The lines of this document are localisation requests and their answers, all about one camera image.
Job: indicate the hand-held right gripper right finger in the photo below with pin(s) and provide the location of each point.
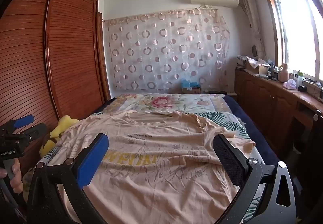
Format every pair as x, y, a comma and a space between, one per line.
229, 161

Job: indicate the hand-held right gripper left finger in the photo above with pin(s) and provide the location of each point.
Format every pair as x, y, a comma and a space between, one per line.
92, 161

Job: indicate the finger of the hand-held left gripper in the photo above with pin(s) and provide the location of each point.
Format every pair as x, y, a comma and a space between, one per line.
35, 129
24, 120

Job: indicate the beige printed T-shirt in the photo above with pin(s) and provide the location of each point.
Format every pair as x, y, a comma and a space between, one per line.
156, 176

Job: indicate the person's left hand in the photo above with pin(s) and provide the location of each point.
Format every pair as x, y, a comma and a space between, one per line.
16, 178

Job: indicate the yellow plush toy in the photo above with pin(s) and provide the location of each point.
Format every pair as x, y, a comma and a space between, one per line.
63, 125

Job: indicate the wooden low cabinet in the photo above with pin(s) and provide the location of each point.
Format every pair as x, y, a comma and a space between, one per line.
267, 103

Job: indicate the grey trash bin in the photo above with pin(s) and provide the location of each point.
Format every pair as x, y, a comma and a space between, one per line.
298, 147

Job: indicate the brown cardboard box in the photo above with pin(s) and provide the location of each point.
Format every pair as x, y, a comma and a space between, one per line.
191, 90

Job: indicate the wooden slatted wardrobe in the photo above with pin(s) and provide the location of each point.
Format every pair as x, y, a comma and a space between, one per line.
70, 50

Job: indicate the blue plastic bag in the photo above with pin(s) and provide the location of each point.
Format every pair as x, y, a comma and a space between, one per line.
190, 82

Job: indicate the floral blanket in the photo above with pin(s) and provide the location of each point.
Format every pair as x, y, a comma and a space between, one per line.
161, 101

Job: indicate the open cardboard box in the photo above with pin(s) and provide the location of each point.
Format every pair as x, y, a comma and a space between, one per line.
261, 69

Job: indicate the patterned storage box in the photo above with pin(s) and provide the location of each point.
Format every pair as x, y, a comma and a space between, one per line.
242, 62

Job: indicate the small black box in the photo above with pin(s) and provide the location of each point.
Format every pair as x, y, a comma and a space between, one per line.
302, 88

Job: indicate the pink jug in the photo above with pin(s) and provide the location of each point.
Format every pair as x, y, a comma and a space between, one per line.
284, 74

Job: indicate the green-capped bottle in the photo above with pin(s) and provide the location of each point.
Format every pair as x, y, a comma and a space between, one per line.
299, 79

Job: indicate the dark oval hand fan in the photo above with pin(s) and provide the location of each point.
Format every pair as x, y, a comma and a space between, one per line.
254, 50

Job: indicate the circle-patterned sheer curtain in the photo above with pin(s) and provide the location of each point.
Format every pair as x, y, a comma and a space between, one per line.
164, 62

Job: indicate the patterned window curtain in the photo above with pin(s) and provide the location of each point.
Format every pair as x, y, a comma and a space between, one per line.
254, 25

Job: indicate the wooden-framed window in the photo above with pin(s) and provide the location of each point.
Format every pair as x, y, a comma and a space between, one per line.
295, 37

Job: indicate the white air deflector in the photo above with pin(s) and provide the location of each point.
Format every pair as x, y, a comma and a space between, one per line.
214, 1

